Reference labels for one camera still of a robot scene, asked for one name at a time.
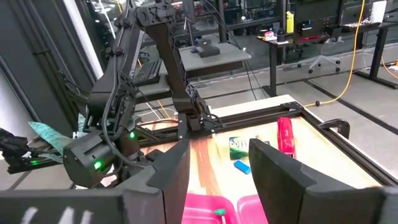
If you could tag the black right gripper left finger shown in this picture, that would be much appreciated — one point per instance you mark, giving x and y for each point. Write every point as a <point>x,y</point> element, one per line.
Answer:
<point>174,174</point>

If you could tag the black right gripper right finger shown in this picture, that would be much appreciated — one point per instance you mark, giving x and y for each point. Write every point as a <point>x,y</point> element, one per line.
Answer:
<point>280,186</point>

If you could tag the pink plastic pencil case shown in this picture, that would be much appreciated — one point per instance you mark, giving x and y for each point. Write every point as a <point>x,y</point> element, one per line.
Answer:
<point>199,208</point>

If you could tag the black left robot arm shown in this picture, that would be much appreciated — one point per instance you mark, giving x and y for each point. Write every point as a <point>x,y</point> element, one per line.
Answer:
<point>168,62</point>

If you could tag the blue eraser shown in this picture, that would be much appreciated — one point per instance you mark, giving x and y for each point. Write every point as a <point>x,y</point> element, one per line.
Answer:
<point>242,167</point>

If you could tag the red stapler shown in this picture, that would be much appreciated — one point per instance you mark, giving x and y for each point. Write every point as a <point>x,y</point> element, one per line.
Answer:
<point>286,137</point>

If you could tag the green yellow crayon box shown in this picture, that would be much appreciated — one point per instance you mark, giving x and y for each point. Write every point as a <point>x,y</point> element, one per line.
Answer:
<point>237,147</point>

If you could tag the black computer keyboard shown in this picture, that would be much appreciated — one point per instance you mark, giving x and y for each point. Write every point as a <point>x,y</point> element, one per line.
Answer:
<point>147,73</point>

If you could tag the black office desk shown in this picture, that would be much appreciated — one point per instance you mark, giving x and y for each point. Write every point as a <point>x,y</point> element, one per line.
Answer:
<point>377,56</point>
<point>273,68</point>

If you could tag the gray side table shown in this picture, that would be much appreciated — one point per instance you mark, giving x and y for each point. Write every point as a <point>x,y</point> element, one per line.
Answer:
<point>217,62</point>

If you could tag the black box device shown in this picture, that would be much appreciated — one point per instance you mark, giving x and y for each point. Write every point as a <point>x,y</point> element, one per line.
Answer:
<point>208,49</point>

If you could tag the white office chair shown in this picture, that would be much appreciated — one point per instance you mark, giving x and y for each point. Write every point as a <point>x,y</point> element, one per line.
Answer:
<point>320,59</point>

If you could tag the yellow bottle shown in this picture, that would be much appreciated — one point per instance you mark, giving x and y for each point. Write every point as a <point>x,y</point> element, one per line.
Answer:
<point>289,23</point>

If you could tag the black aluminium rig frame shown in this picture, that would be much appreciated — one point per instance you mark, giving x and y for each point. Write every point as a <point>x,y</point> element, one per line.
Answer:
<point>248,121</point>

